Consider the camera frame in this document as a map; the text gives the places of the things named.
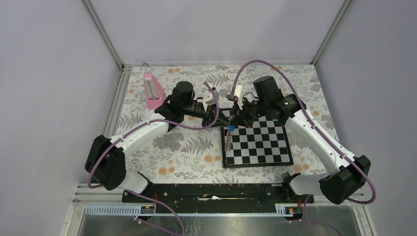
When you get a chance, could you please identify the grey slotted cable duct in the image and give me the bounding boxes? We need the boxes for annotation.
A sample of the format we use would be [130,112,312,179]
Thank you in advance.
[84,204,293,217]

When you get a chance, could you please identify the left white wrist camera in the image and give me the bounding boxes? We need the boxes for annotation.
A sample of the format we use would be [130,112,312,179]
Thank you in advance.
[202,87,219,111]

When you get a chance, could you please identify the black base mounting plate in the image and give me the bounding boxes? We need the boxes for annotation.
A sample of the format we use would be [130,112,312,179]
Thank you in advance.
[121,183,314,212]

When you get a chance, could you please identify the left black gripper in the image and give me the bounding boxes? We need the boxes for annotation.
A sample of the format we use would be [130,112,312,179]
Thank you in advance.
[182,101,229,128]

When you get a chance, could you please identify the floral patterned table mat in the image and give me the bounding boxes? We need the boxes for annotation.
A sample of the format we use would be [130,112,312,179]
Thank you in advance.
[117,64,337,183]

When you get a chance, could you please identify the pink metronome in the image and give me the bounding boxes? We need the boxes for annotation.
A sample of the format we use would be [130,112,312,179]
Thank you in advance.
[144,73,167,110]

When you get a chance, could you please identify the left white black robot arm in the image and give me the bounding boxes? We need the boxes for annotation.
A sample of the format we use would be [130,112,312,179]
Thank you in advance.
[85,81,230,202]

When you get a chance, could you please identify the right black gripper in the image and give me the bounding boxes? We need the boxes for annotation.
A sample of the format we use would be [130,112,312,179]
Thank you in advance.
[230,95,269,128]

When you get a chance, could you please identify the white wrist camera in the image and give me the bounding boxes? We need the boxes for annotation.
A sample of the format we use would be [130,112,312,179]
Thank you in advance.
[202,87,219,111]
[226,85,243,109]

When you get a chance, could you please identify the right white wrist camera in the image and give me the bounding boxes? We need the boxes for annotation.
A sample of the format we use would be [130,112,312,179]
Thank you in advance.
[226,85,243,109]

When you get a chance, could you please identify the black white chessboard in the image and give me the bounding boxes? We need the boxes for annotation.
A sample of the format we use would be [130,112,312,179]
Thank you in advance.
[220,117,294,168]

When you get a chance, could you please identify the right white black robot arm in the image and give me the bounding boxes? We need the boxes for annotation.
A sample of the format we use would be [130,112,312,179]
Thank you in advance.
[227,76,376,205]

